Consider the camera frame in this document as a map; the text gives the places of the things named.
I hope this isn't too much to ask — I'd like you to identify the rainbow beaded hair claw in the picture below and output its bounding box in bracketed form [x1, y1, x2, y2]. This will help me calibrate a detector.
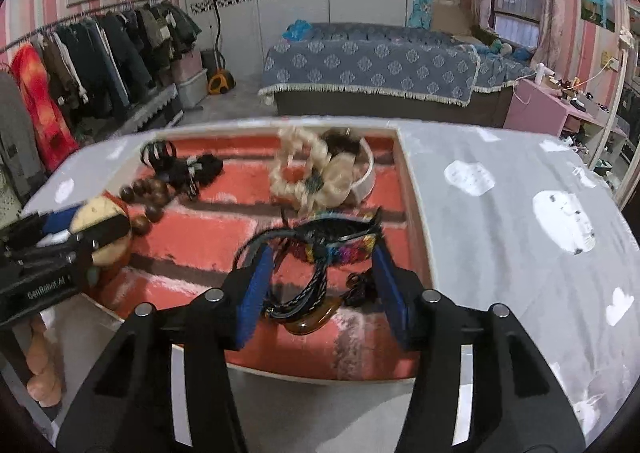
[235, 207, 385, 275]

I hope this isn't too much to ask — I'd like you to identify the blue cloth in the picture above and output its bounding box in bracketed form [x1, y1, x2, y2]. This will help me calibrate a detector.
[282, 19, 314, 42]

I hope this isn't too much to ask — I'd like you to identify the bed with blue patterned cover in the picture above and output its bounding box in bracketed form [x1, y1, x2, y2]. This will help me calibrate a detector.
[257, 23, 536, 129]

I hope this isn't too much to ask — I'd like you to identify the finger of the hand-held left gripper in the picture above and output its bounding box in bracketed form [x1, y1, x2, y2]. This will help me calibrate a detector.
[2, 206, 85, 249]
[30, 213, 134, 280]

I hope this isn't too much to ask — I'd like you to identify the pineapple plush hair accessory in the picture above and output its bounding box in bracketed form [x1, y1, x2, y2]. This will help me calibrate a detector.
[70, 198, 134, 266]

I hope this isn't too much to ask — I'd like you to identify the row of hanging clothes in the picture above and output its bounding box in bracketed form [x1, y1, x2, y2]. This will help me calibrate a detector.
[0, 0, 203, 204]

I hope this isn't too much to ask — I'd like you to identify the black hair tie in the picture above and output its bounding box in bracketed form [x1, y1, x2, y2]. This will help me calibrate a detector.
[167, 156, 225, 201]

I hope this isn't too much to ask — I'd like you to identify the pink storage box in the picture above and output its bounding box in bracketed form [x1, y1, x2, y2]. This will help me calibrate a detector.
[172, 50, 209, 109]

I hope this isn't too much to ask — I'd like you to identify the amber glossy hair clip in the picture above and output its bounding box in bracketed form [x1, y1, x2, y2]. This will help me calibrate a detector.
[282, 295, 346, 337]

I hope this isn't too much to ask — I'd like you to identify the dark brown hair piece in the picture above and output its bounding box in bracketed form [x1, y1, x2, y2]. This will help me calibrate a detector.
[320, 129, 363, 159]

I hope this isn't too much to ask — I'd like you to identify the white mirror frame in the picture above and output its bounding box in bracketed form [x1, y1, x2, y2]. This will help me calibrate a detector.
[585, 26, 640, 204]

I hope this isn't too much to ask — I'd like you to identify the blonde braided hair band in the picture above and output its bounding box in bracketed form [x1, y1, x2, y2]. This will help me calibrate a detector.
[269, 126, 358, 214]

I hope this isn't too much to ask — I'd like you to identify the grey printed tablecloth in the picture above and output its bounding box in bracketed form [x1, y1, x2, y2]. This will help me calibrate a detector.
[20, 120, 640, 453]

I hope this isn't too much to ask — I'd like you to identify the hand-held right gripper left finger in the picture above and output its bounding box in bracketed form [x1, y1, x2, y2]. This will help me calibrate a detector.
[55, 245, 276, 453]

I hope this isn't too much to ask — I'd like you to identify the brown wooden bead bracelet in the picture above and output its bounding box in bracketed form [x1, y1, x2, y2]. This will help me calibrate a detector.
[119, 176, 171, 236]

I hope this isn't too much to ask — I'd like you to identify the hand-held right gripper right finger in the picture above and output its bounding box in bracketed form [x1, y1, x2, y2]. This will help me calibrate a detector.
[372, 238, 586, 453]

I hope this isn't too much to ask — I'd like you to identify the white tray with brick print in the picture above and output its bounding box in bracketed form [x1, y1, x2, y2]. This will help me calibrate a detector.
[82, 122, 436, 386]

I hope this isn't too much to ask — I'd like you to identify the black garment steamer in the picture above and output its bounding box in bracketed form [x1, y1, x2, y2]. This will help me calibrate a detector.
[196, 0, 237, 96]

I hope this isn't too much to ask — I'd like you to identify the black scrunchie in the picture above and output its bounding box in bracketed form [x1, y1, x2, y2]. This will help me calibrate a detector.
[345, 269, 381, 307]

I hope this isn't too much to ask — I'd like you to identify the person's left hand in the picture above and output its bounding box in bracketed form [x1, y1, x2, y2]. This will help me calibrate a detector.
[26, 315, 64, 407]

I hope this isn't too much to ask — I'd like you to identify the pink desk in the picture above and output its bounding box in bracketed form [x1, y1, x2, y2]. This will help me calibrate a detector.
[502, 78, 626, 139]

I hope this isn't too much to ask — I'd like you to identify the black braided cord bracelet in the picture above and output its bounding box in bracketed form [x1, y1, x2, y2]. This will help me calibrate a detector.
[262, 253, 331, 322]

